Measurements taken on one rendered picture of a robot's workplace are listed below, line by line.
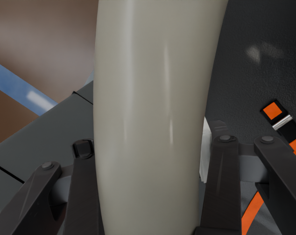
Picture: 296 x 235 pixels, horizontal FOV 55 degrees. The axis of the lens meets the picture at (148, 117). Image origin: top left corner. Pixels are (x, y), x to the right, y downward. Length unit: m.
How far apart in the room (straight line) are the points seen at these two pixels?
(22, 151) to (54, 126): 0.11
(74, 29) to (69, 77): 0.18
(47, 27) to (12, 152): 0.76
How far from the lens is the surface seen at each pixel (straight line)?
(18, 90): 1.25
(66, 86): 1.15
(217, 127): 0.17
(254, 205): 1.29
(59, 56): 1.14
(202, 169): 0.16
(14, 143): 0.46
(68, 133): 0.54
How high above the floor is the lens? 1.04
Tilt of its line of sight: 70 degrees down
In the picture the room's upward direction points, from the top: 161 degrees counter-clockwise
